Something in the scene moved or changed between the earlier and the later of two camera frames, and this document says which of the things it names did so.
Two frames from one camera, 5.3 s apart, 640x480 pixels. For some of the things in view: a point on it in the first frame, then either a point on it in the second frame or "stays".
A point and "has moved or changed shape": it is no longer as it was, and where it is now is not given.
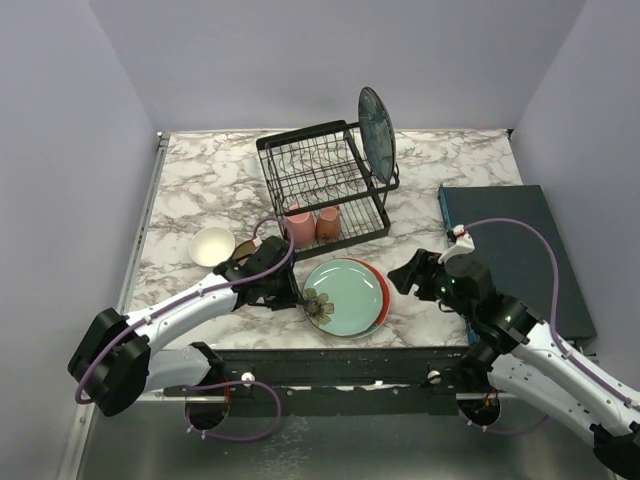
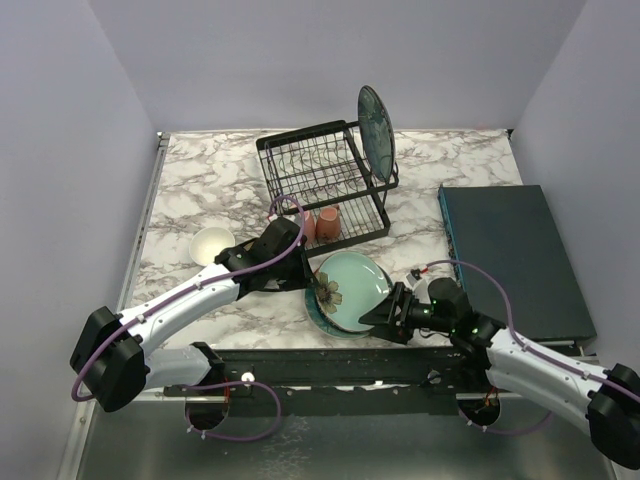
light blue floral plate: (342, 297) has moved or changed shape
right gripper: (426, 263) → (390, 326)
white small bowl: (211, 246) stays
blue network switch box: (517, 259) stays
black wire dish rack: (319, 189) stays
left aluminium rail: (144, 223) stays
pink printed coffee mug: (328, 223) stays
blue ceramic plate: (378, 135) stays
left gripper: (292, 296) → (306, 271)
